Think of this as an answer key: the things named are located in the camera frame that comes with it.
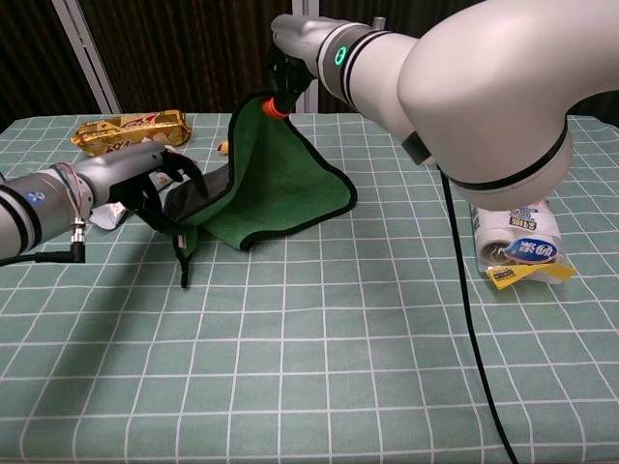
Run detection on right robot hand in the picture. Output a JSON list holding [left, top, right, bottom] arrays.
[[260, 14, 336, 120]]

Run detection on coloured wrist wire bundle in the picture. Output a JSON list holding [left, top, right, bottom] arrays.
[[53, 162, 94, 228]]

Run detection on white foil snack bag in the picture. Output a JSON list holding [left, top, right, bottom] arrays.
[[88, 139, 198, 232]]

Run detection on green cloth black trim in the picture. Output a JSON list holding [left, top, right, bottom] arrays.
[[162, 89, 359, 290]]

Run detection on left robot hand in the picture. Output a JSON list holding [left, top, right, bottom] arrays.
[[76, 141, 210, 233]]

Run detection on dark ribbed partition panel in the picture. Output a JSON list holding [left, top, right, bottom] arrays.
[[565, 84, 619, 123], [316, 0, 458, 38], [0, 0, 102, 132], [76, 0, 296, 115]]

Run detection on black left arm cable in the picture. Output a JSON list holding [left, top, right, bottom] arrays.
[[0, 217, 89, 268]]

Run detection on gold snack bar package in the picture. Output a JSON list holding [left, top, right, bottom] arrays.
[[70, 109, 193, 159]]

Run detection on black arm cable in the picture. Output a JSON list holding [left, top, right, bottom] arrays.
[[436, 162, 521, 464], [0, 217, 89, 268]]

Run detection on green checkered tablecloth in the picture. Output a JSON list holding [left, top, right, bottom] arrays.
[[0, 111, 619, 464]]

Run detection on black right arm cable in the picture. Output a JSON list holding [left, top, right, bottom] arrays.
[[436, 162, 521, 464]]

